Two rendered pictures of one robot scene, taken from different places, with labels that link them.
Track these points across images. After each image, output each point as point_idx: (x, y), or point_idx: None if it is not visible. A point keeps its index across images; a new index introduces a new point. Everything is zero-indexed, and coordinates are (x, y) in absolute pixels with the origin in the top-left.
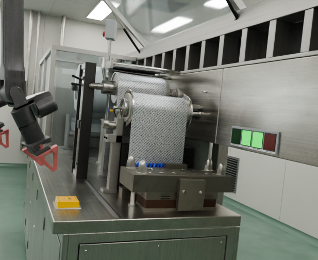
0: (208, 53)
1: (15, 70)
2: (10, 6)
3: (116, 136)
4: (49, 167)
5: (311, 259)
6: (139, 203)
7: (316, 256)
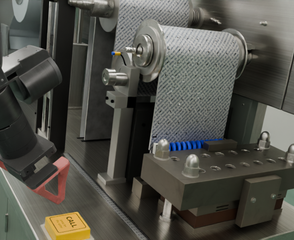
0: None
1: None
2: None
3: (127, 98)
4: (52, 200)
5: (290, 193)
6: (177, 214)
7: None
